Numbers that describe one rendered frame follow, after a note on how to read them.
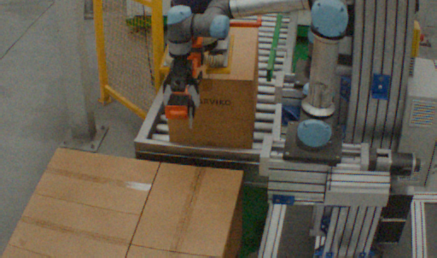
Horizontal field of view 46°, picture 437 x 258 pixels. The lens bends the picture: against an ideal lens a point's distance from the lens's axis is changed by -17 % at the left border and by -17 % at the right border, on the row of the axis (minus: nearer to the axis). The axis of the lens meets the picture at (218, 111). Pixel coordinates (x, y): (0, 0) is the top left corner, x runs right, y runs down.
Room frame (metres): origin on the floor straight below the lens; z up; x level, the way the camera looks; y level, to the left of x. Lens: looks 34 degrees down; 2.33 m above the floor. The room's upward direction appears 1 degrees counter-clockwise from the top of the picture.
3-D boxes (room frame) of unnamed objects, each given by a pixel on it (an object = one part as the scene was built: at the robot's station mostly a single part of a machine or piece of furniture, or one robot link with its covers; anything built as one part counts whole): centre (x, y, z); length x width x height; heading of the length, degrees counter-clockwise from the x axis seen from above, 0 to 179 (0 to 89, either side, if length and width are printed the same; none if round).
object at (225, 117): (2.64, 0.01, 0.75); 0.60 x 0.40 x 0.40; 173
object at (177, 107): (1.70, 0.13, 1.23); 0.08 x 0.07 x 0.05; 175
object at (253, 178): (2.30, 0.07, 0.48); 0.70 x 0.03 x 0.15; 79
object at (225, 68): (2.29, -0.01, 1.13); 0.34 x 0.10 x 0.05; 175
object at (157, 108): (3.51, 0.18, 0.50); 2.31 x 0.05 x 0.19; 169
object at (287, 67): (3.39, -0.46, 0.50); 2.31 x 0.05 x 0.19; 169
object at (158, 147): (2.30, 0.07, 0.58); 0.70 x 0.03 x 0.06; 79
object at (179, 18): (1.71, 0.12, 1.53); 0.09 x 0.08 x 0.11; 78
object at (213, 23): (1.71, 0.02, 1.52); 0.11 x 0.11 x 0.08; 78
